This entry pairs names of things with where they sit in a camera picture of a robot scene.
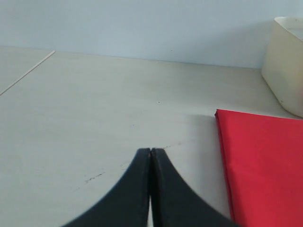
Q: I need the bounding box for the red tablecloth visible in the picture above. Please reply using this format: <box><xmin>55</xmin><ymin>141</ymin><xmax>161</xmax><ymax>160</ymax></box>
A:
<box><xmin>215</xmin><ymin>109</ymin><xmax>303</xmax><ymax>227</ymax></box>

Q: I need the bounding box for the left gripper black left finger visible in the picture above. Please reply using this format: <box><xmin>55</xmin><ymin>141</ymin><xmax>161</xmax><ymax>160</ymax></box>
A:
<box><xmin>65</xmin><ymin>148</ymin><xmax>151</xmax><ymax>227</ymax></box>

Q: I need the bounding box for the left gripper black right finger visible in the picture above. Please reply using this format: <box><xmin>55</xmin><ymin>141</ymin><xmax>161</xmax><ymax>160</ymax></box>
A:
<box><xmin>151</xmin><ymin>148</ymin><xmax>238</xmax><ymax>227</ymax></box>

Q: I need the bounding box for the cream plastic bin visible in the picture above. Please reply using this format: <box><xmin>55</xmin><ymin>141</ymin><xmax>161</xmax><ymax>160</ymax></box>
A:
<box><xmin>261</xmin><ymin>16</ymin><xmax>303</xmax><ymax>117</ymax></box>

